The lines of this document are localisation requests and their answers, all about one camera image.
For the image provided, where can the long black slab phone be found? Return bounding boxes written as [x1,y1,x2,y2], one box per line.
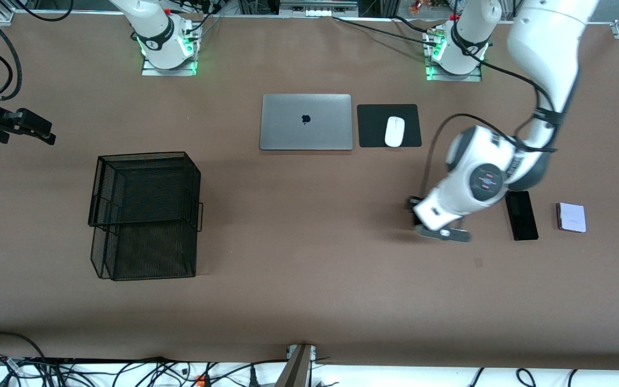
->
[505,190,539,242]

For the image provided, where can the white computer mouse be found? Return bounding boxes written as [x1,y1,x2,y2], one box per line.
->
[384,116,406,148]

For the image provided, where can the black mouse pad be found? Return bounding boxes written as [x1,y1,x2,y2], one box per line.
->
[356,103,423,148]

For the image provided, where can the silver closed laptop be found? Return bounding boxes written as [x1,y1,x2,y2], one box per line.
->
[259,94,354,152]

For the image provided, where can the white power strip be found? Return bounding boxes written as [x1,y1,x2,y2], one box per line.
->
[279,0,359,17]

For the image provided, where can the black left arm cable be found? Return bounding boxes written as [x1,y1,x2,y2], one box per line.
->
[420,51,560,200]

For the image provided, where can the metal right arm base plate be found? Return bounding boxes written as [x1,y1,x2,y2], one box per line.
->
[141,32,198,77]

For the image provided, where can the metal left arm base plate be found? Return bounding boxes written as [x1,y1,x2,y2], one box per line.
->
[426,30,484,83]

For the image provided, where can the black wire mesh tiered tray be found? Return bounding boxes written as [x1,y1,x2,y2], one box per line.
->
[88,151,204,282]

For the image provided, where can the black cable across table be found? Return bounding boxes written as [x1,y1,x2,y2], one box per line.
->
[332,16,431,46]

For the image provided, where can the aluminium profile post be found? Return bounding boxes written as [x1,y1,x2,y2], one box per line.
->
[274,344,317,387]

